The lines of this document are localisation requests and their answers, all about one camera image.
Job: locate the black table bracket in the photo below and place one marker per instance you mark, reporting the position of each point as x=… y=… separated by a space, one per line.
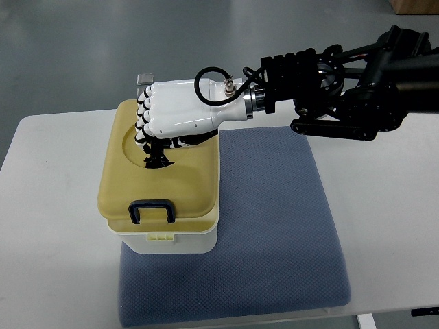
x=420 y=312

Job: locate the white storage box base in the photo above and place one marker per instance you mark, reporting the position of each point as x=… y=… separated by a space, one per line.
x=185 y=236

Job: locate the cardboard box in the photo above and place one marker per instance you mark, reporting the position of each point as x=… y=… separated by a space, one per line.
x=415 y=7

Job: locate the white table leg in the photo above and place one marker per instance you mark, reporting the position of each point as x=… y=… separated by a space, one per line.
x=366 y=321

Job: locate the yellow box lid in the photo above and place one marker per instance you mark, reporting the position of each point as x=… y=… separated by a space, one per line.
x=191 y=182

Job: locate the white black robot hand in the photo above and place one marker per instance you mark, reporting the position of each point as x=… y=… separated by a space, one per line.
x=183 y=113

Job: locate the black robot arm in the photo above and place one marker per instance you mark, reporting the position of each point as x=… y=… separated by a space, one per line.
x=351 y=94

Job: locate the blue grey cushion mat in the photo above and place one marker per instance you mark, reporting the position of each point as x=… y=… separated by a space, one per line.
x=277 y=246

